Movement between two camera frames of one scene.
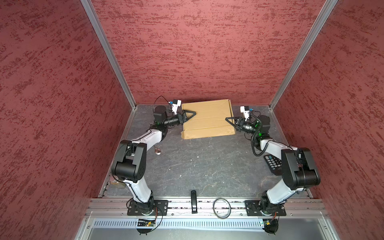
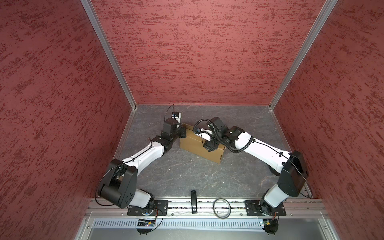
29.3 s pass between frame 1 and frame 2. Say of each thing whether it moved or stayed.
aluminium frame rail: stayed
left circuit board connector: stayed
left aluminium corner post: stayed
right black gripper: moved
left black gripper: moved
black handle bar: stayed
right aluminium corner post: stayed
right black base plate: stayed
